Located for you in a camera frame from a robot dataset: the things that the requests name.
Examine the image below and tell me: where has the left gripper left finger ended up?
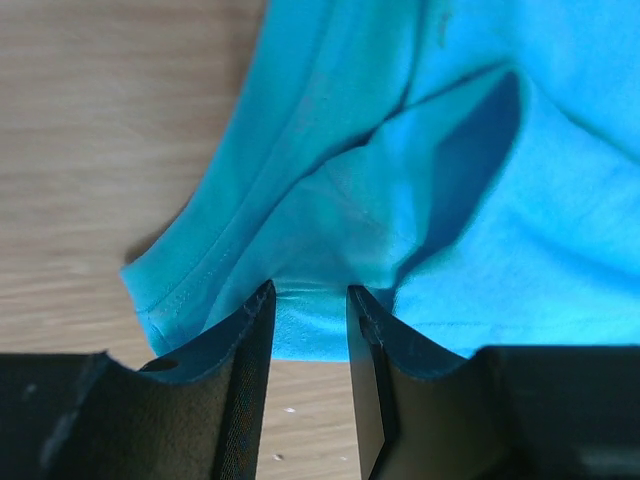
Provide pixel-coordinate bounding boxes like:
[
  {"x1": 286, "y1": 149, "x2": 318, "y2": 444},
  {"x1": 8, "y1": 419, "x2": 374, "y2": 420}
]
[{"x1": 1, "y1": 282, "x2": 276, "y2": 479}]

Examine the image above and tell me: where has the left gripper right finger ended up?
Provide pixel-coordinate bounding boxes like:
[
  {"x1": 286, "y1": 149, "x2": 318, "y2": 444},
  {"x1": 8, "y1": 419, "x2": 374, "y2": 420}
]
[{"x1": 346, "y1": 286, "x2": 639, "y2": 479}]

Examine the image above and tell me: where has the blue t shirt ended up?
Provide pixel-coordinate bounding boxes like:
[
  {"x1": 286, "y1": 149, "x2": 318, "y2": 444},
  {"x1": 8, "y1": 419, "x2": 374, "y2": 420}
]
[{"x1": 122, "y1": 1, "x2": 639, "y2": 361}]

